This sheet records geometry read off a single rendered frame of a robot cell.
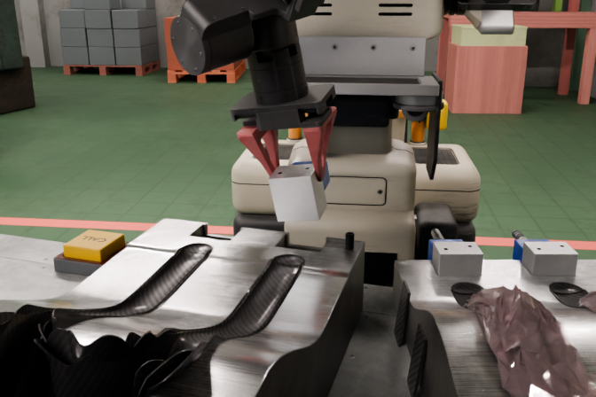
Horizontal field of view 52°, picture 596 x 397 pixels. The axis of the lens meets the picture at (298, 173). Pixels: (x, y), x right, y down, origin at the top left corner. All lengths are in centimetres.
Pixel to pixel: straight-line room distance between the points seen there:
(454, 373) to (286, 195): 27
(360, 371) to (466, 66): 568
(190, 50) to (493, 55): 578
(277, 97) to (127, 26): 854
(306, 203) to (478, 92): 568
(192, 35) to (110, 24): 867
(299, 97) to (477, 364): 31
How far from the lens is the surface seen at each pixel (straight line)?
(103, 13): 927
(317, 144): 63
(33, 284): 88
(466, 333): 54
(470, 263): 73
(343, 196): 105
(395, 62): 97
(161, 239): 73
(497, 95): 636
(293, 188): 66
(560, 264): 76
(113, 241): 88
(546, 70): 842
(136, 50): 914
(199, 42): 57
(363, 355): 67
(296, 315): 57
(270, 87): 63
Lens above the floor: 117
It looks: 17 degrees down
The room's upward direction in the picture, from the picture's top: straight up
